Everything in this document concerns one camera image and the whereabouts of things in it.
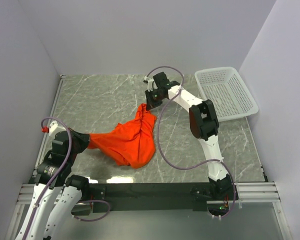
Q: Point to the aluminium rail frame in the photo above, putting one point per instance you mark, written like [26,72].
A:
[247,192]

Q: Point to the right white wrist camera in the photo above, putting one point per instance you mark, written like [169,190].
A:
[148,80]

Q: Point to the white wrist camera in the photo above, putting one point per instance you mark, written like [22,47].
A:
[51,129]
[148,80]

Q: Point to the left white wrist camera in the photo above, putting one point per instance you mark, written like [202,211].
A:
[51,129]

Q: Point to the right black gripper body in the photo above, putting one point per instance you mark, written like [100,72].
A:
[152,100]

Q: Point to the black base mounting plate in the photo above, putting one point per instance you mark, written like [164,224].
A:
[160,196]

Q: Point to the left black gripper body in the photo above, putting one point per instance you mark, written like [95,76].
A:
[79,140]

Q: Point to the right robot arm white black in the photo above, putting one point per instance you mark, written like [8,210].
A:
[203,124]

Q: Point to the white plastic mesh basket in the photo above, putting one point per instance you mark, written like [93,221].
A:
[228,92]

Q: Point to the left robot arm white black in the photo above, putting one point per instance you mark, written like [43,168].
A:
[55,191]

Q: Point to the orange t shirt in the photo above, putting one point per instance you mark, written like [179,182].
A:
[131,143]

